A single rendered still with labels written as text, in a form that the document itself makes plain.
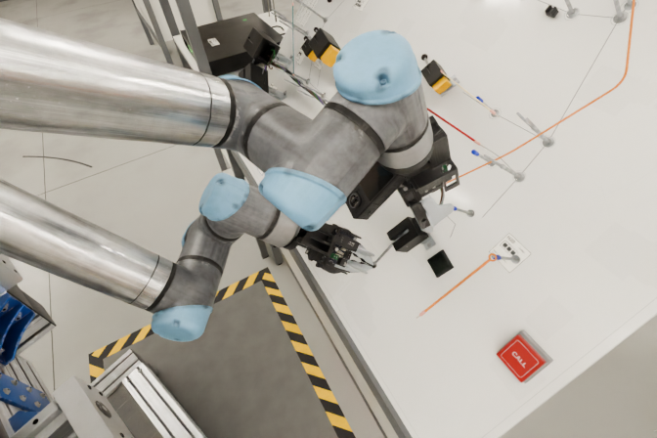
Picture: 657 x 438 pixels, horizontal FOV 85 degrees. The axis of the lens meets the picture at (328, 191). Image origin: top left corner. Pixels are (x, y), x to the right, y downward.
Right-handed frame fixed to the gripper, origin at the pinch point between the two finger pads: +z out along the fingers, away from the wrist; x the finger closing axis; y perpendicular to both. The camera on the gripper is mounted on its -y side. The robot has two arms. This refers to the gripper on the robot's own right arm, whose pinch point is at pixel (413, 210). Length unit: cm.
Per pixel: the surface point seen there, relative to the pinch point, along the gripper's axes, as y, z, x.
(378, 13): 18, 6, 56
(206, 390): -112, 89, 8
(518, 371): 2.0, 9.7, -27.4
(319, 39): 1, 2, 54
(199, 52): -34, 7, 86
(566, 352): 9.5, 9.9, -27.6
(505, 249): 10.7, 9.4, -10.5
